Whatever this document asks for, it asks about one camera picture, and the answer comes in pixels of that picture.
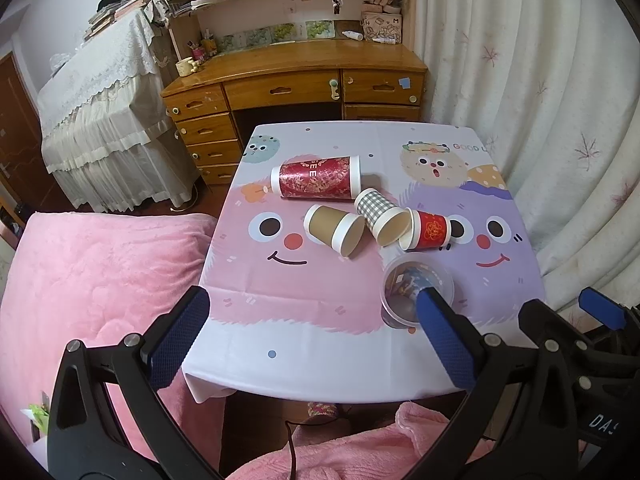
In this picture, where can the white floral curtain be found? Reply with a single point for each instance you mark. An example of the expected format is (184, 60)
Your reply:
(525, 85)

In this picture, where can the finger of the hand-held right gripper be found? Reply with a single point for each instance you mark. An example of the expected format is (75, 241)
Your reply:
(602, 308)
(535, 317)

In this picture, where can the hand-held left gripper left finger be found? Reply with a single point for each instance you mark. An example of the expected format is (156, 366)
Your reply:
(179, 336)

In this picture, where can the cartoon printed tablecloth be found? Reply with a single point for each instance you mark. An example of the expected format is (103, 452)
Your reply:
(310, 300)

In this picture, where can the green white packet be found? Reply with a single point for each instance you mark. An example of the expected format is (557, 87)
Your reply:
(36, 416)

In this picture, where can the cardboard box on desk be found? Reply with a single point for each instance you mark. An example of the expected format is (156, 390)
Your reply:
(380, 27)

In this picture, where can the small red paper cup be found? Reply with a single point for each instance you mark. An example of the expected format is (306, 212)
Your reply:
(432, 230)

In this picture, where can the brown wooden door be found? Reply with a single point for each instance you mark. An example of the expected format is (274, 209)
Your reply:
(15, 135)

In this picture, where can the pink fleece clothing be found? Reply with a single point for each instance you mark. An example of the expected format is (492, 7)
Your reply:
(350, 455)

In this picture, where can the small white bottle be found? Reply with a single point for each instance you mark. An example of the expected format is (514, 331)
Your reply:
(352, 35)

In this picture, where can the wooden desk hutch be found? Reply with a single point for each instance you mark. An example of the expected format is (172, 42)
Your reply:
(280, 0)

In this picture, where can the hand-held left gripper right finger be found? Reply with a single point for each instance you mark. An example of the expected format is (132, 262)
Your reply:
(445, 341)

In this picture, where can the clear plastic cup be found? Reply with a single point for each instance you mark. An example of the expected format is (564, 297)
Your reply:
(400, 280)

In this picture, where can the large red paper cup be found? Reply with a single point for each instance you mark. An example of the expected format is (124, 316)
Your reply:
(315, 177)

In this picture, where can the lace covered furniture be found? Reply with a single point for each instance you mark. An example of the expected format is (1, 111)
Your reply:
(100, 110)

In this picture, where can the wooden desk with drawers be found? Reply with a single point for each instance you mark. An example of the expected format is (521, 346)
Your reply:
(300, 60)

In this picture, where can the brown paper cup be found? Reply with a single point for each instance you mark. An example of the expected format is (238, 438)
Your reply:
(325, 225)

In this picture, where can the stack of books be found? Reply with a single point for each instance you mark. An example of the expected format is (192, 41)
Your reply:
(110, 17)

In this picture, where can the pale yellow mug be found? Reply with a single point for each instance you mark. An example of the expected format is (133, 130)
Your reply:
(184, 67)

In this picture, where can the hanging key bunch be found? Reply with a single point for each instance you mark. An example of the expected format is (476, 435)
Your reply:
(337, 2)

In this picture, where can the row of landscape pictures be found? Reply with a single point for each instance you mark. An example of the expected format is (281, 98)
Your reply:
(280, 34)

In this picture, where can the red pen cup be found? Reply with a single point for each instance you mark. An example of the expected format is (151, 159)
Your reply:
(198, 53)

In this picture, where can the grey checkered paper cup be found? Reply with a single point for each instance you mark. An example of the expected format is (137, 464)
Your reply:
(372, 207)

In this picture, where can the pink fleece blanket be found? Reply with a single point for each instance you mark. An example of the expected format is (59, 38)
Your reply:
(90, 280)

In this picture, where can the patterned slipper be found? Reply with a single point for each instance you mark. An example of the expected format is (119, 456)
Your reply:
(322, 408)

